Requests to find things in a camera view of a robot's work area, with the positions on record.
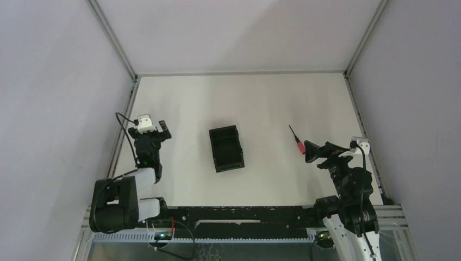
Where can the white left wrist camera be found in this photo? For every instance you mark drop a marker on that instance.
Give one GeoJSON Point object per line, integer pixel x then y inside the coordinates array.
{"type": "Point", "coordinates": [145, 124]}

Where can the red black screwdriver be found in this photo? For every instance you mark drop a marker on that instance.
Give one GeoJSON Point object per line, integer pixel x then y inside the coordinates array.
{"type": "Point", "coordinates": [299, 143]}

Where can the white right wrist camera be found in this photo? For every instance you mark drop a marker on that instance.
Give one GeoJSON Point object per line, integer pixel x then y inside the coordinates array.
{"type": "Point", "coordinates": [358, 146]}

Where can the black mounting rail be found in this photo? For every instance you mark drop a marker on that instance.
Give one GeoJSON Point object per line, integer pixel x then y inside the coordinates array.
{"type": "Point", "coordinates": [253, 223]}

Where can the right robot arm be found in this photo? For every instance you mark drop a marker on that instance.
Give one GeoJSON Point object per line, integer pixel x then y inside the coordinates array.
{"type": "Point", "coordinates": [349, 216]}

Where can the small electronics board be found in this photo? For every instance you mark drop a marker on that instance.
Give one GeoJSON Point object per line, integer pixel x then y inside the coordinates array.
{"type": "Point", "coordinates": [159, 236]}

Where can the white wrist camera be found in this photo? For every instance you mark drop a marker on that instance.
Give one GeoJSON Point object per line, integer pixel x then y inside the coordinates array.
{"type": "Point", "coordinates": [145, 124]}
{"type": "Point", "coordinates": [358, 146]}

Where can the black plastic bin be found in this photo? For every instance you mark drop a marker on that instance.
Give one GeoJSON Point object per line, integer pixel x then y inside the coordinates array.
{"type": "Point", "coordinates": [226, 148]}

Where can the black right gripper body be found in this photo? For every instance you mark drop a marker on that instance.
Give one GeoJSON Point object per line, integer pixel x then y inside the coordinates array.
{"type": "Point", "coordinates": [337, 166]}

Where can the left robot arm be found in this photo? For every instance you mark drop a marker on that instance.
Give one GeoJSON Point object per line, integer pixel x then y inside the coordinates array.
{"type": "Point", "coordinates": [116, 204]}

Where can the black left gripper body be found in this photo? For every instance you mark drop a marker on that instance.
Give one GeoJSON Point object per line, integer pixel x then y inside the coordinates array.
{"type": "Point", "coordinates": [148, 134]}

